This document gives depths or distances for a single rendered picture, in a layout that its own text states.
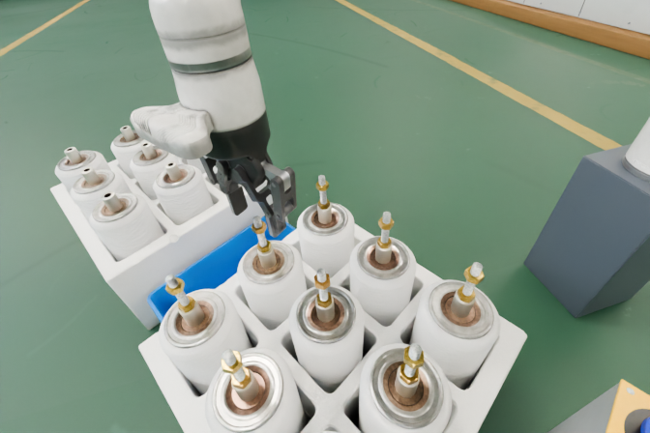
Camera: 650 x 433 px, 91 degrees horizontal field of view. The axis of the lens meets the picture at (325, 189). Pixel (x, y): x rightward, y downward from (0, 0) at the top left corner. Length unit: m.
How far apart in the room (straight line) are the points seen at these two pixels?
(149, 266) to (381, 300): 0.43
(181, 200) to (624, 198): 0.76
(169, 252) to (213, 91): 0.46
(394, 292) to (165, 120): 0.35
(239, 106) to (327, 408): 0.36
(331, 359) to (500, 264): 0.53
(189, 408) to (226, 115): 0.36
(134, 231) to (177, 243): 0.08
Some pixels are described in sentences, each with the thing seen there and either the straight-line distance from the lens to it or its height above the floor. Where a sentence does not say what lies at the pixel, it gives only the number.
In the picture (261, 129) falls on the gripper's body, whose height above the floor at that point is 0.48.
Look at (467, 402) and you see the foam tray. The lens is 0.49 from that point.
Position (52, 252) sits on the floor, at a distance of 1.12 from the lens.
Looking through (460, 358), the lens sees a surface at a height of 0.22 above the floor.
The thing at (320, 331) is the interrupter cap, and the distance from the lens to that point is 0.42.
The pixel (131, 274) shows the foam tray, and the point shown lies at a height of 0.16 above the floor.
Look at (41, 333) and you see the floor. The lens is 0.95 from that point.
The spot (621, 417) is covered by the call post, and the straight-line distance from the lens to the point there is 0.39.
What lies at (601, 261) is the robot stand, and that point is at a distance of 0.74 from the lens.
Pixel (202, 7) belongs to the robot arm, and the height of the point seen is 0.59.
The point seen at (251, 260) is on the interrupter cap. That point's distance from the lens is 0.49.
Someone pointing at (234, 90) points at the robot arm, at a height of 0.53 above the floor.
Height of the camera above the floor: 0.63
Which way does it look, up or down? 40 degrees down
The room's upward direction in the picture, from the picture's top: 4 degrees counter-clockwise
